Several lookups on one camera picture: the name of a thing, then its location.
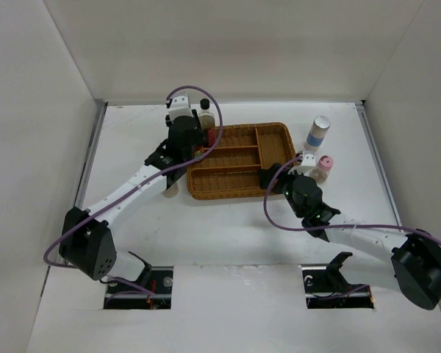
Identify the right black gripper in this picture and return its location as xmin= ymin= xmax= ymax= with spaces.
xmin=258 ymin=163 xmax=307 ymax=218

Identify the dark sauce bottle black cap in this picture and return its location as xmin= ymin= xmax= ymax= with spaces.
xmin=198 ymin=99 xmax=216 ymax=148

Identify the red chili sauce bottle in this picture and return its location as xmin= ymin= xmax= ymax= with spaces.
xmin=193 ymin=146 xmax=208 ymax=159

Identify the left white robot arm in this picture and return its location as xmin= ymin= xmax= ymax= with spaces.
xmin=58 ymin=108 xmax=206 ymax=293

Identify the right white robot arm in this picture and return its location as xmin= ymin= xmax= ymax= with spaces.
xmin=259 ymin=163 xmax=441 ymax=310

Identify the brown wicker divided tray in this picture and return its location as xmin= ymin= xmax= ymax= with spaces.
xmin=187 ymin=122 xmax=295 ymax=200

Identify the pink cap spice jar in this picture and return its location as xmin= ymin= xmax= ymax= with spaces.
xmin=309 ymin=155 xmax=334 ymax=184

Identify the black cap spice jar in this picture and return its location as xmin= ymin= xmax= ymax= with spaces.
xmin=162 ymin=182 xmax=179 ymax=199

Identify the white blue cylindrical shaker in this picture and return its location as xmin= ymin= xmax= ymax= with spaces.
xmin=304 ymin=115 xmax=331 ymax=152

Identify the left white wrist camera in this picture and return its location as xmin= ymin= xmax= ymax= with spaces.
xmin=166 ymin=93 xmax=193 ymax=121

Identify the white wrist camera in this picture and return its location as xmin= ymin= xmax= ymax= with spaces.
xmin=288 ymin=150 xmax=317 ymax=175
xmin=166 ymin=93 xmax=193 ymax=121

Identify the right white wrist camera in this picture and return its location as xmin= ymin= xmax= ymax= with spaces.
xmin=288 ymin=150 xmax=317 ymax=175

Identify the left metal table rail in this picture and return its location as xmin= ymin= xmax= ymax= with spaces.
xmin=71 ymin=99 xmax=108 ymax=224

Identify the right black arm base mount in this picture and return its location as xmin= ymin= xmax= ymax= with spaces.
xmin=301 ymin=252 xmax=374 ymax=310

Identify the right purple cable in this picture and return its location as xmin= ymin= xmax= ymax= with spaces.
xmin=262 ymin=157 xmax=441 ymax=258

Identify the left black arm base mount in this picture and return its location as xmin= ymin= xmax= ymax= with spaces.
xmin=100 ymin=252 xmax=174 ymax=310

